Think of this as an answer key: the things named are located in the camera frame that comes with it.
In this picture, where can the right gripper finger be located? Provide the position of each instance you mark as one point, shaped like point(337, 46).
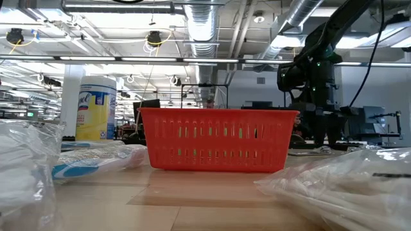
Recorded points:
point(334, 128)
point(318, 128)

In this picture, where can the vanity pack swab bag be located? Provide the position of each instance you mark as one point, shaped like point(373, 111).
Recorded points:
point(337, 192)
point(22, 160)

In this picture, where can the red plastic basket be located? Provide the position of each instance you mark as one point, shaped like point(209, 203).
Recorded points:
point(218, 114)

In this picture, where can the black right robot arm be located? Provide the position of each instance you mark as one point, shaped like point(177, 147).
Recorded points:
point(337, 22)

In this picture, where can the person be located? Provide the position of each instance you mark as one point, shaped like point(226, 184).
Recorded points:
point(210, 103)
point(298, 123)

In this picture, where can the dark monitor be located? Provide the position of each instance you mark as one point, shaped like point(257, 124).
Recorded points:
point(149, 104)

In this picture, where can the long ceiling light strip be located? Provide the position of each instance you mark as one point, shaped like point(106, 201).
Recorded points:
point(147, 59)

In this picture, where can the white yellow wipes canister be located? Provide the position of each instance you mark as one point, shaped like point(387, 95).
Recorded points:
point(96, 118)

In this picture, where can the white pillar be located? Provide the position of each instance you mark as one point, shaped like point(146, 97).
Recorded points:
point(72, 102)

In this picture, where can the green exit sign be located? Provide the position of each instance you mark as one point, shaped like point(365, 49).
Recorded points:
point(30, 114)

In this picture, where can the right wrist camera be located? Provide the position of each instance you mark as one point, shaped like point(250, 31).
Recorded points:
point(287, 77)

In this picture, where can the slanted silver ventilation duct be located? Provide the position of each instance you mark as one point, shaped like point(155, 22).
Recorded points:
point(302, 13)

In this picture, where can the black stand frame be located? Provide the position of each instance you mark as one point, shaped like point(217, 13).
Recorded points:
point(205, 85)

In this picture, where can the wide silver ventilation duct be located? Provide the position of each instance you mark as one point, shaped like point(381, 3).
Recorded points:
point(202, 32)

